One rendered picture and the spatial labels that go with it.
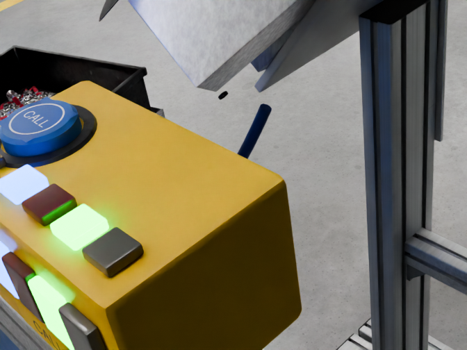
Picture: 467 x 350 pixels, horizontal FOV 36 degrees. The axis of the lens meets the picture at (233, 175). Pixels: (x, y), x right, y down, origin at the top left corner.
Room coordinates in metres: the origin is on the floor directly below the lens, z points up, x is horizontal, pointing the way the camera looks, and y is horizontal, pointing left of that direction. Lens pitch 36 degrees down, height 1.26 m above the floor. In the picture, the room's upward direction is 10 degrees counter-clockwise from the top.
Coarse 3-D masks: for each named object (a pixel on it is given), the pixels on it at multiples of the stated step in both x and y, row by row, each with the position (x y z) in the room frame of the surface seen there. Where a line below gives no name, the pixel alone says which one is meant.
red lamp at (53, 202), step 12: (48, 192) 0.26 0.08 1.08; (60, 192) 0.25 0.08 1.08; (24, 204) 0.25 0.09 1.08; (36, 204) 0.25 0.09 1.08; (48, 204) 0.25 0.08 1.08; (60, 204) 0.25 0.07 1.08; (72, 204) 0.25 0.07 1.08; (36, 216) 0.24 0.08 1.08; (48, 216) 0.24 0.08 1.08; (60, 216) 0.24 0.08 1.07
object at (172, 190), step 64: (128, 128) 0.31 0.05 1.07; (0, 192) 0.27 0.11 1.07; (128, 192) 0.25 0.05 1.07; (192, 192) 0.25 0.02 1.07; (256, 192) 0.24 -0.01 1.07; (64, 256) 0.22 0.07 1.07; (192, 256) 0.21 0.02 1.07; (256, 256) 0.23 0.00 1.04; (128, 320) 0.19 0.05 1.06; (192, 320) 0.21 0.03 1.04; (256, 320) 0.23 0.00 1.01
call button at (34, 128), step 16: (16, 112) 0.32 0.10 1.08; (32, 112) 0.32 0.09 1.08; (48, 112) 0.32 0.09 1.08; (64, 112) 0.32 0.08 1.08; (0, 128) 0.31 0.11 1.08; (16, 128) 0.31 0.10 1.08; (32, 128) 0.31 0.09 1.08; (48, 128) 0.30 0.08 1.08; (64, 128) 0.30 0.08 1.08; (80, 128) 0.31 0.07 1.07; (16, 144) 0.30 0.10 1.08; (32, 144) 0.29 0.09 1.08; (48, 144) 0.30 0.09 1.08; (64, 144) 0.30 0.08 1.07
